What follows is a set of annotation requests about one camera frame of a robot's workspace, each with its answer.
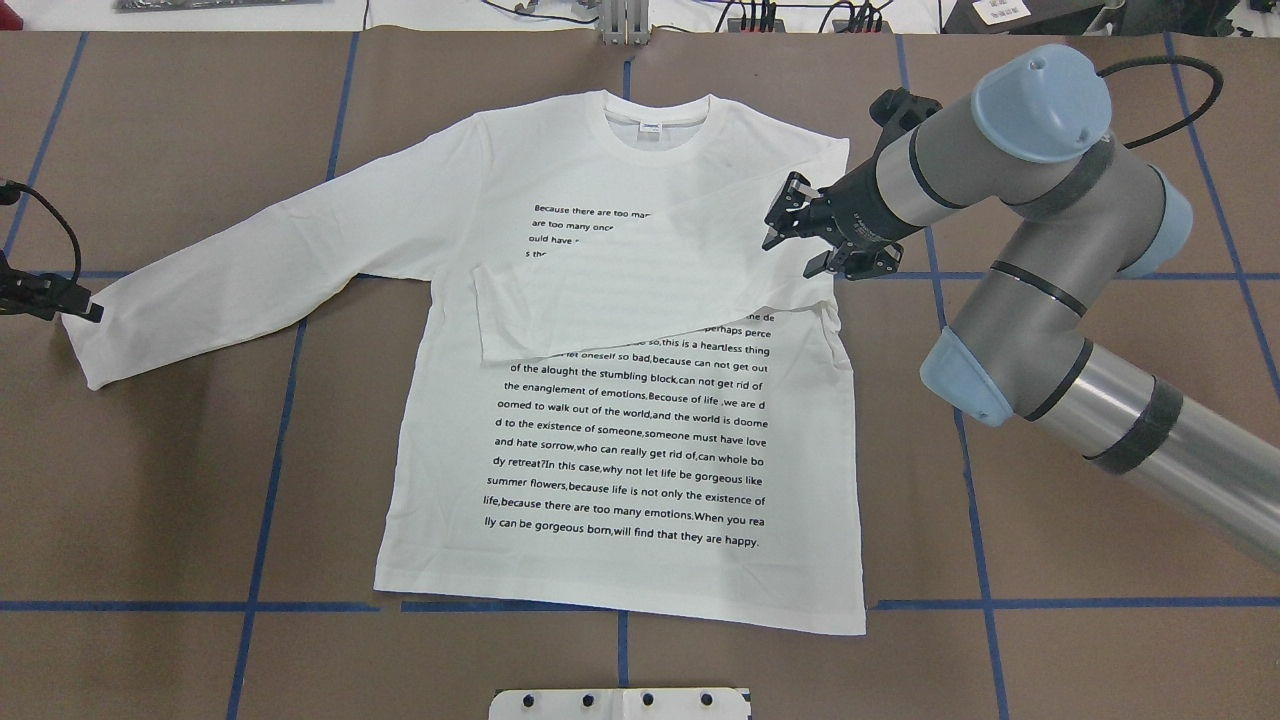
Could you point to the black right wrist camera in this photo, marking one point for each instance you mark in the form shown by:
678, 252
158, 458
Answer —
898, 112

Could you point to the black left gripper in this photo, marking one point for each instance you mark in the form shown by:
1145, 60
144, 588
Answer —
40, 293

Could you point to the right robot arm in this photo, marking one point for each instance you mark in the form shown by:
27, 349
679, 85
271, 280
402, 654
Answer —
1035, 134

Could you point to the aluminium frame post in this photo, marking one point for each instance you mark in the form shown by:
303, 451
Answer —
624, 22

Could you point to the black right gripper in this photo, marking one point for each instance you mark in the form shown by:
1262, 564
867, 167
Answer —
860, 207

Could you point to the white long-sleeve printed shirt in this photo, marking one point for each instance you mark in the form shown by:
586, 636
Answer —
620, 399

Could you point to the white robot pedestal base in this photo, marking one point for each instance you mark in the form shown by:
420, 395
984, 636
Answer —
622, 703

